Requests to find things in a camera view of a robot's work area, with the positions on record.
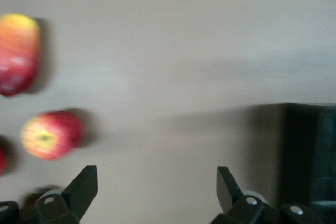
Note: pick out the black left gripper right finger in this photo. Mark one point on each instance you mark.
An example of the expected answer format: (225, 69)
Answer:
(236, 208)

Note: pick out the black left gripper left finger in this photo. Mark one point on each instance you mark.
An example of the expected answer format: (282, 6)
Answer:
(73, 203)

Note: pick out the small striped red-yellow apple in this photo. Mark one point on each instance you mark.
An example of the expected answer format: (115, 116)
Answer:
(52, 134)

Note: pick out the black plastic box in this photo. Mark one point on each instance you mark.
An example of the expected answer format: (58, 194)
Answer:
(307, 155)

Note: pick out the plain red apple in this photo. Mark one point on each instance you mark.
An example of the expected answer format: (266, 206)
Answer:
(2, 159)

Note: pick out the red-yellow mango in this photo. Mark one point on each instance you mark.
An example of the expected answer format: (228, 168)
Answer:
(18, 53)

